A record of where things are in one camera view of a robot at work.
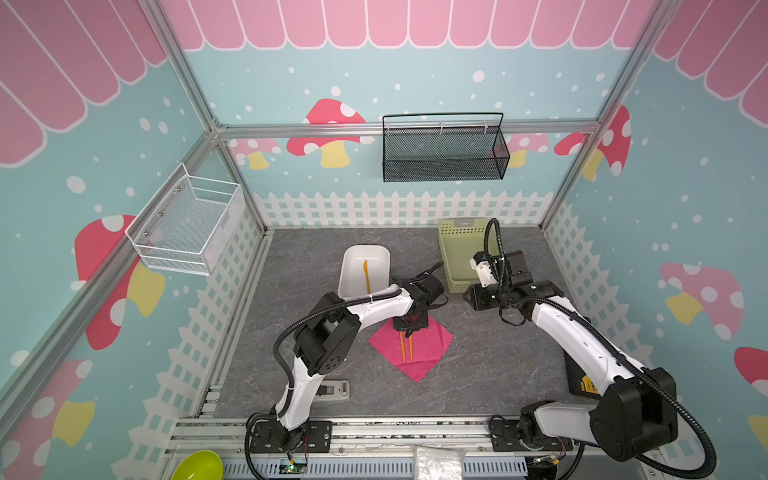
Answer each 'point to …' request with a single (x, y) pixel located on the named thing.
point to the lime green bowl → (200, 465)
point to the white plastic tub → (352, 282)
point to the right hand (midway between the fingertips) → (468, 293)
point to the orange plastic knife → (365, 265)
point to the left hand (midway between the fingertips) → (412, 330)
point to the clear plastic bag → (438, 463)
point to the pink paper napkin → (428, 347)
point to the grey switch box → (333, 389)
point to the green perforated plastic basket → (461, 239)
